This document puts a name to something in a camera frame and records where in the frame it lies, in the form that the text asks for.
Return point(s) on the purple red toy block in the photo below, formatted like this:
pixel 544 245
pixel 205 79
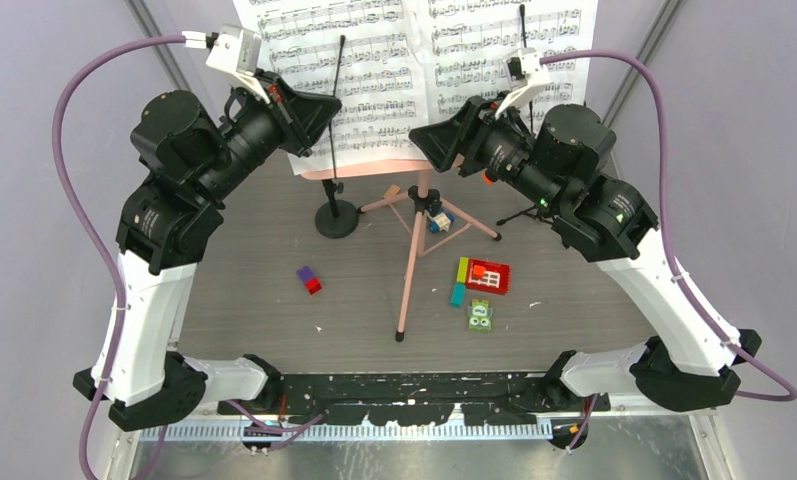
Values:
pixel 309 279

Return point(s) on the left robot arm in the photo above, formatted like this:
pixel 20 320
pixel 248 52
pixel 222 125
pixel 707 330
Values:
pixel 194 164

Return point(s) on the blue white toy car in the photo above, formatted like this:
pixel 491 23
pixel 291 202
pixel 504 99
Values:
pixel 440 222

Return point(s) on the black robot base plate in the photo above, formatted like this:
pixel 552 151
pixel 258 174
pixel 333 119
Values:
pixel 414 399

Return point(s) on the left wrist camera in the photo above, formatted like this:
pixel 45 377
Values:
pixel 234 53

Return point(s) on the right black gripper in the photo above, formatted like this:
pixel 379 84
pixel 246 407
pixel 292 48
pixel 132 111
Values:
pixel 441 140

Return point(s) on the black tripod mic stand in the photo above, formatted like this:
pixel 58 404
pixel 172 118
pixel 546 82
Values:
pixel 530 212

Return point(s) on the sheet music page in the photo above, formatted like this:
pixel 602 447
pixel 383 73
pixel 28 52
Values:
pixel 358 51
pixel 461 47

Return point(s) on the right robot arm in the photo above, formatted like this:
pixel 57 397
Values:
pixel 684 366

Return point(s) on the teal toy block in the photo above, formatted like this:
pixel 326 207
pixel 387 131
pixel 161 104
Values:
pixel 457 295

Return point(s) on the black round base mic stand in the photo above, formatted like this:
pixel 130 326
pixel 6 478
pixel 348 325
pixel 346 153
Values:
pixel 336 218

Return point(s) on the lime green toy block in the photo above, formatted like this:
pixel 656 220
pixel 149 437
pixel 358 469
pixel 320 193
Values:
pixel 462 274

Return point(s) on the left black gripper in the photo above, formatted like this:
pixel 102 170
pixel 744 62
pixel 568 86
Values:
pixel 301 117

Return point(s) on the green monster face block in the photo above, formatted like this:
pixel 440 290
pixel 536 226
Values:
pixel 479 316

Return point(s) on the red window toy block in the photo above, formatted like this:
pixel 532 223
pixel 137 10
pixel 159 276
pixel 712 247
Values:
pixel 488 277

